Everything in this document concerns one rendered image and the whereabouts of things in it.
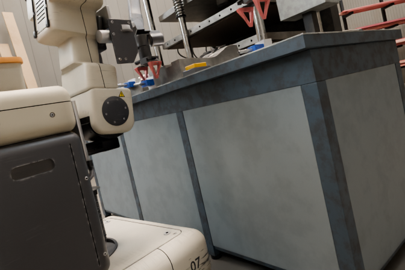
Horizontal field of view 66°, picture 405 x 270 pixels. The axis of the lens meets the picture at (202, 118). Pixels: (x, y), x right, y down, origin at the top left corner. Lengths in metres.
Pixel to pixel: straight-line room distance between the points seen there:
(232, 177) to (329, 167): 0.41
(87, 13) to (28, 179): 0.63
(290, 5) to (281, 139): 1.16
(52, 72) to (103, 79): 3.74
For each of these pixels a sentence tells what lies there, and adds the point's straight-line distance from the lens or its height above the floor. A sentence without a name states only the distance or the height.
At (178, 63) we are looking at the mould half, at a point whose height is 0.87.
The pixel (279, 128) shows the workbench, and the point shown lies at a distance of 0.99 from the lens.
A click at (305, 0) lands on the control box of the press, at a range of 1.95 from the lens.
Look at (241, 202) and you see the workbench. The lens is 1.21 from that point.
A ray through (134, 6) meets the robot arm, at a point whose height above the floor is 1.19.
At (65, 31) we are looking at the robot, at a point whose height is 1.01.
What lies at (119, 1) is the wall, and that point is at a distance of 5.83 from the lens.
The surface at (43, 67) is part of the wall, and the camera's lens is 4.82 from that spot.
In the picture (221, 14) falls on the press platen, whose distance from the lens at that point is 2.29.
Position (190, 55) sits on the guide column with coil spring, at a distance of 2.51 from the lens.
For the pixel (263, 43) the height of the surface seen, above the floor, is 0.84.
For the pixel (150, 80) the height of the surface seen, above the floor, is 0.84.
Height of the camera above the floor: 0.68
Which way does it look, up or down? 2 degrees down
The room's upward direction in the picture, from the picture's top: 13 degrees counter-clockwise
